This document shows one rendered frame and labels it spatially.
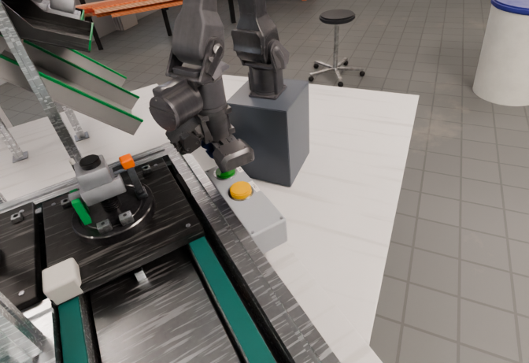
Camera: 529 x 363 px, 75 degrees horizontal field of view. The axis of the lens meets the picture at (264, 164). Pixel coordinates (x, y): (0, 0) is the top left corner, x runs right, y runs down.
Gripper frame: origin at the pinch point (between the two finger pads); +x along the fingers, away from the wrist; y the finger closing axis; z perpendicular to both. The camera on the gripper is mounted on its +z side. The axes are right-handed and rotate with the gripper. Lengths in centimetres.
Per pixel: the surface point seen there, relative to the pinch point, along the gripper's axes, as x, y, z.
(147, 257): 4.0, 11.8, 19.0
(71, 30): -20.6, -33.2, 16.0
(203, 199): 4.1, 4.5, 6.4
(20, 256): 3.3, 0.1, 36.9
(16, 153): 12, -54, 42
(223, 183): 4.1, 2.6, 1.5
